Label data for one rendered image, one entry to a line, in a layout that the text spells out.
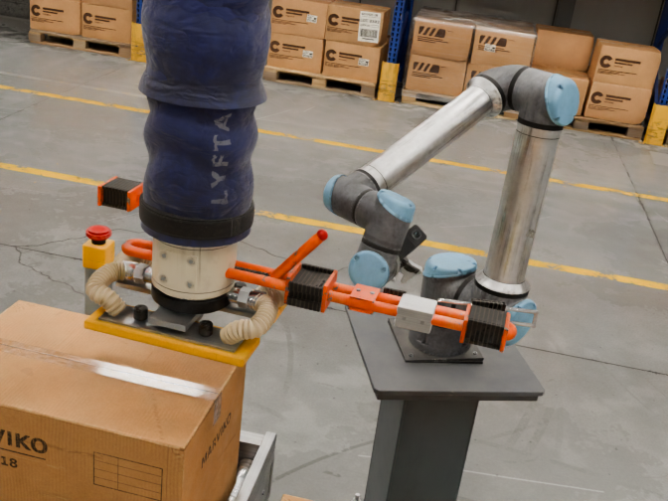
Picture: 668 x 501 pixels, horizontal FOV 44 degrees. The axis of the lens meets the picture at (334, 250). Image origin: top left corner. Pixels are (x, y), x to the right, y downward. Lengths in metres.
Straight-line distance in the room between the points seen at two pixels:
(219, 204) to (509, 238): 0.92
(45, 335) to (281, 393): 1.68
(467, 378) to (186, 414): 0.94
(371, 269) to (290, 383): 1.87
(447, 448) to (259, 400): 1.11
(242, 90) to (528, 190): 0.93
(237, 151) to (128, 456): 0.65
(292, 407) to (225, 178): 2.03
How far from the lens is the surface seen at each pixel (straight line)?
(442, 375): 2.40
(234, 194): 1.57
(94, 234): 2.35
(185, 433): 1.72
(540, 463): 3.46
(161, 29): 1.49
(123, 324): 1.70
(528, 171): 2.16
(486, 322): 1.57
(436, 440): 2.60
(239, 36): 1.47
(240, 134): 1.54
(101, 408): 1.79
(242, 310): 1.71
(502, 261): 2.24
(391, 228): 1.80
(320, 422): 3.41
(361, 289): 1.63
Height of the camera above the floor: 1.98
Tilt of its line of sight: 24 degrees down
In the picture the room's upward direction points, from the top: 7 degrees clockwise
